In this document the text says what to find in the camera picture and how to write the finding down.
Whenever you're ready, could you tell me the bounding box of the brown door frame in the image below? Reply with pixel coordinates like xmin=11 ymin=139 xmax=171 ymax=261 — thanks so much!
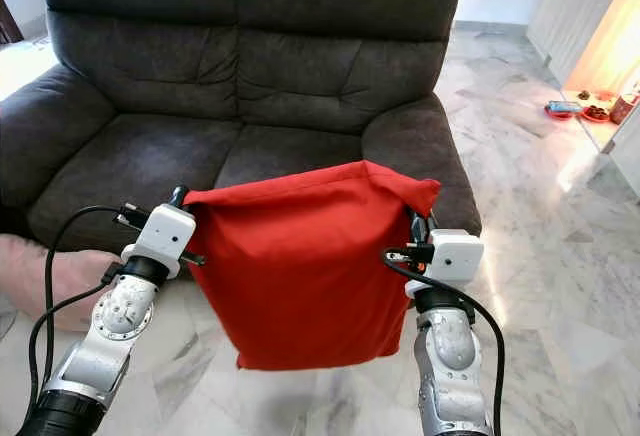
xmin=0 ymin=0 xmax=23 ymax=45

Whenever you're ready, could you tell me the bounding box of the pink pillow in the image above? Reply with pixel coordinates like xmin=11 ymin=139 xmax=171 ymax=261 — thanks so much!
xmin=0 ymin=234 xmax=121 ymax=332

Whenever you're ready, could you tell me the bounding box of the red can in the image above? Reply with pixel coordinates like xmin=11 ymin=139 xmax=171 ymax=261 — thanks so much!
xmin=610 ymin=93 xmax=640 ymax=125

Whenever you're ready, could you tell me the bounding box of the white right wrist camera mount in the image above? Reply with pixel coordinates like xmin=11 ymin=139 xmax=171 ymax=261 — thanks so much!
xmin=428 ymin=229 xmax=484 ymax=285

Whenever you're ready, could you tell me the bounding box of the dark grey two-seat sofa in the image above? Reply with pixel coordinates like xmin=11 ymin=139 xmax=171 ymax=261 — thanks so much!
xmin=0 ymin=0 xmax=483 ymax=257

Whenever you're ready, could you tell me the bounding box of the red pillow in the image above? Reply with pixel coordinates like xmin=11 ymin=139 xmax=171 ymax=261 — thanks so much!
xmin=182 ymin=161 xmax=443 ymax=372

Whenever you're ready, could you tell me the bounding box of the red plate with blue pack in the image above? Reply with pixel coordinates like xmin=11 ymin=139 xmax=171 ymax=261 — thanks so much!
xmin=545 ymin=101 xmax=583 ymax=120

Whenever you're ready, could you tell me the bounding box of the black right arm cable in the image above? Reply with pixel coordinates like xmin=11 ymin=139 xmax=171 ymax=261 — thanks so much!
xmin=382 ymin=246 xmax=506 ymax=436

